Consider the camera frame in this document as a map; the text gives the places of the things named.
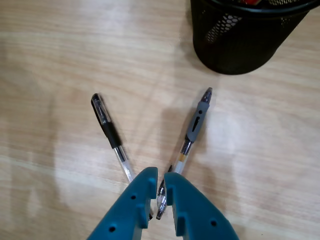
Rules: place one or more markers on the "red retractable pen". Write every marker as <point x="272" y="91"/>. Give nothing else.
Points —
<point x="250" y="2"/>

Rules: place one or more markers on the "clear capped black gel pen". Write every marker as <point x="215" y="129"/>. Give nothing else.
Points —
<point x="110" y="130"/>

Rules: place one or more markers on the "black mesh pen holder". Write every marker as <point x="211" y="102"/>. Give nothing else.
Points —
<point x="237" y="50"/>

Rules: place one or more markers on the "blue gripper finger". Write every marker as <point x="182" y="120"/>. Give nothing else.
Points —
<point x="130" y="210"/>
<point x="200" y="215"/>

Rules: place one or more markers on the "grey grip retractable pen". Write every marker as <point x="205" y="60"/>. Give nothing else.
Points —
<point x="197" y="120"/>

